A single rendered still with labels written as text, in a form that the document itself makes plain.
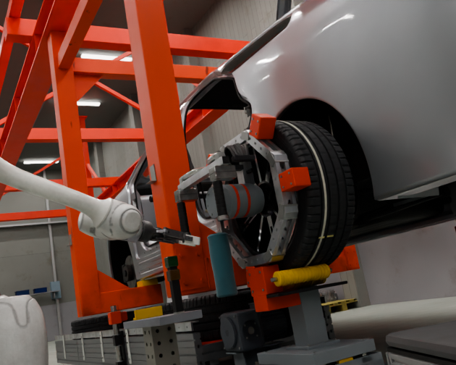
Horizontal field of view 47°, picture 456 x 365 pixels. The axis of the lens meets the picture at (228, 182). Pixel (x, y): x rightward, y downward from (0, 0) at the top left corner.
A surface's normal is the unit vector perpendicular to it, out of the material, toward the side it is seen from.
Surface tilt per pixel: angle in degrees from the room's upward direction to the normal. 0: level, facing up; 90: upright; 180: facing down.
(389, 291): 90
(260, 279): 90
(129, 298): 90
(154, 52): 90
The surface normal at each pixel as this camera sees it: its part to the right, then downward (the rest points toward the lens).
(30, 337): 0.72, -0.33
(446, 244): -0.86, 0.04
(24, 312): 0.54, -0.59
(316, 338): 0.47, -0.26
